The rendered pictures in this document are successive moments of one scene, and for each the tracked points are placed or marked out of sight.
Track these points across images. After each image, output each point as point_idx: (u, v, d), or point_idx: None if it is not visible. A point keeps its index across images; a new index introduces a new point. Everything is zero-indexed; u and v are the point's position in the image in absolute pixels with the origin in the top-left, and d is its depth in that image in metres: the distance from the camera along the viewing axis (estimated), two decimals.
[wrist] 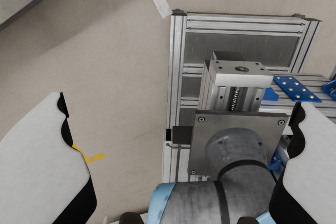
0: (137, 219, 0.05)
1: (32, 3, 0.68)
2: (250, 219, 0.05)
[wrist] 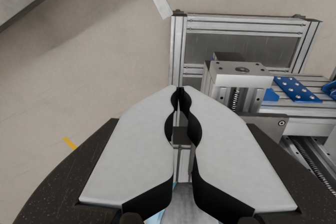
0: (137, 219, 0.05)
1: (33, 3, 0.68)
2: (250, 219, 0.05)
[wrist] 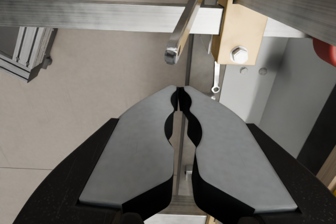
0: (137, 219, 0.05)
1: None
2: (250, 219, 0.05)
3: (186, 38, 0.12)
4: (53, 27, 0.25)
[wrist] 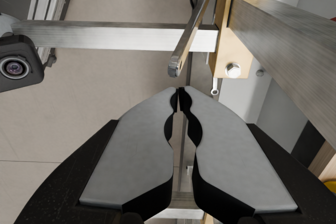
0: (137, 219, 0.05)
1: None
2: (250, 219, 0.05)
3: (186, 55, 0.14)
4: (67, 47, 0.28)
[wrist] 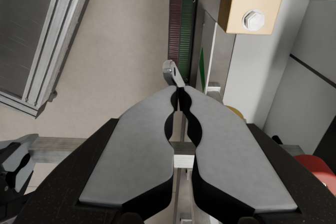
0: (137, 219, 0.05)
1: None
2: (250, 219, 0.05)
3: (179, 85, 0.14)
4: None
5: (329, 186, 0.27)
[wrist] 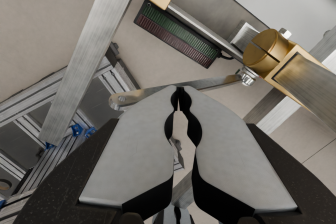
0: (137, 219, 0.05)
1: None
2: (250, 219, 0.05)
3: (144, 97, 0.15)
4: None
5: None
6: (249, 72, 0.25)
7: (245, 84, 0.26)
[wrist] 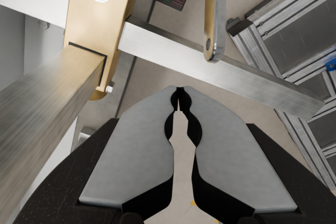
0: (137, 219, 0.05)
1: None
2: (250, 219, 0.05)
3: (212, 8, 0.10)
4: None
5: None
6: None
7: None
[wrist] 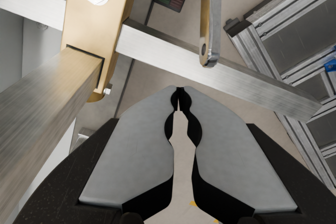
0: (137, 219, 0.05)
1: None
2: (250, 219, 0.05)
3: (207, 13, 0.10)
4: None
5: None
6: None
7: None
